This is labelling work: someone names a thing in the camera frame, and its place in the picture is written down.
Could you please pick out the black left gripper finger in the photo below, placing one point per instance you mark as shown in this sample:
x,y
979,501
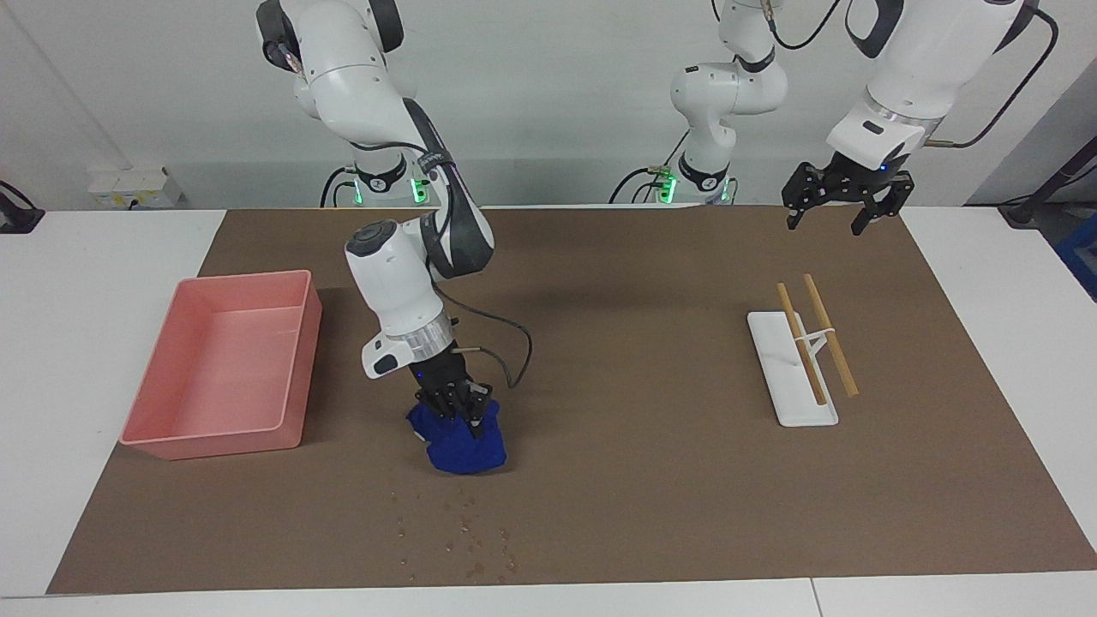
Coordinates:
x,y
891,195
804,188

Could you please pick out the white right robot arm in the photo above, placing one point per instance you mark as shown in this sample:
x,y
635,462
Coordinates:
x,y
386,266

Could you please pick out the black stand leg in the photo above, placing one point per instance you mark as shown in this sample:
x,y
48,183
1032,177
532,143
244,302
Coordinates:
x,y
1050,184

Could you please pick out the pink plastic bin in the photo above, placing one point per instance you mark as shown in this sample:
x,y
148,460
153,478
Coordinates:
x,y
223,368

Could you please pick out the brown table mat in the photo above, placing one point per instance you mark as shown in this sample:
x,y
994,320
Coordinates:
x,y
643,428

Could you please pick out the wooden rack rod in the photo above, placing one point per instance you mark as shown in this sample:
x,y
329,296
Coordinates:
x,y
836,347
806,353

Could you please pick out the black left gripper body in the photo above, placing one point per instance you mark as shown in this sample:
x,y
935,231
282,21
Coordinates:
x,y
857,182

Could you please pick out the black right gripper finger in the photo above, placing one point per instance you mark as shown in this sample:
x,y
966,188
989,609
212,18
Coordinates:
x,y
437,404
476,407

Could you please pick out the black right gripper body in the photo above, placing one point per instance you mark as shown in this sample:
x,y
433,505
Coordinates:
x,y
439,375

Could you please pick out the white wall socket box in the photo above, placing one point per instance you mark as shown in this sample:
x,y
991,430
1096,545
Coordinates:
x,y
128,184

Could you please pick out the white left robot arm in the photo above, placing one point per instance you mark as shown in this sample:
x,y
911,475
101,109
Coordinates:
x,y
728,86

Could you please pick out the white towel rack base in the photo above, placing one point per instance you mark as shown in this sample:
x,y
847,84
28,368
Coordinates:
x,y
801,403

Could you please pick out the dark blue towel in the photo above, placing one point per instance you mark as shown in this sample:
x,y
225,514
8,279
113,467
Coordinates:
x,y
463,450

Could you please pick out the blue crate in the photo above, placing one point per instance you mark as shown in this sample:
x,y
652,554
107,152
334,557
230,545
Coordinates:
x,y
1082,257

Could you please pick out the black table clamp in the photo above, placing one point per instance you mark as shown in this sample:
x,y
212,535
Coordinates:
x,y
17,214

